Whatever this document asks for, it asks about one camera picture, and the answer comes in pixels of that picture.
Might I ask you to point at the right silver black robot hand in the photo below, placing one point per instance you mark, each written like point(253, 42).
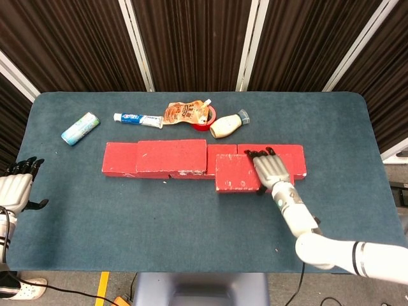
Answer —
point(271, 170)

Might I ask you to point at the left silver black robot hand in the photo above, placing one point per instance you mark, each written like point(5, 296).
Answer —
point(14, 191)

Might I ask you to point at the red brick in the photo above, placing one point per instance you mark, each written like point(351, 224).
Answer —
point(119, 159)
point(236, 172)
point(299, 162)
point(172, 156)
point(223, 149)

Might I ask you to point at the cream squeeze bottle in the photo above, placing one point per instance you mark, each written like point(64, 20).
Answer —
point(226, 126)

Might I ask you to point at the brown corrugated partition panel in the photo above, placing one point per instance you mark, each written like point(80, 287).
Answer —
point(389, 79)
point(194, 41)
point(11, 127)
point(306, 41)
point(73, 41)

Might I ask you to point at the red tape roll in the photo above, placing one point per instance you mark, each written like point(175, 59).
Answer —
point(199, 127)

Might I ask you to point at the light blue green can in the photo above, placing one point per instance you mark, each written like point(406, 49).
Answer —
point(79, 129)

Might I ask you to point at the white perforated clog shoe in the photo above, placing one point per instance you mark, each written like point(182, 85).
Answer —
point(25, 288)

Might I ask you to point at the orange spout pouch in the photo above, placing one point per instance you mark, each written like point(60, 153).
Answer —
point(181, 113)

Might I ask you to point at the blue-grey felt table cover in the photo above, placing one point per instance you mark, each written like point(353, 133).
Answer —
point(159, 232)

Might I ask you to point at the black device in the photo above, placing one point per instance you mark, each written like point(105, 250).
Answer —
point(400, 194)

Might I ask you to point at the white blue toothpaste tube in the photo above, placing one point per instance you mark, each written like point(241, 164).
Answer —
point(137, 119)

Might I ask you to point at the orange box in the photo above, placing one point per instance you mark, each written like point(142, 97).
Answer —
point(121, 301)

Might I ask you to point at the white partition frame post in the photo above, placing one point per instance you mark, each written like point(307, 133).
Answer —
point(137, 48)
point(19, 81)
point(250, 48)
point(395, 153)
point(356, 48)

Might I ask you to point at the grey-blue robot pedestal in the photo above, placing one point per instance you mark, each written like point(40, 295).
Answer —
point(201, 290)

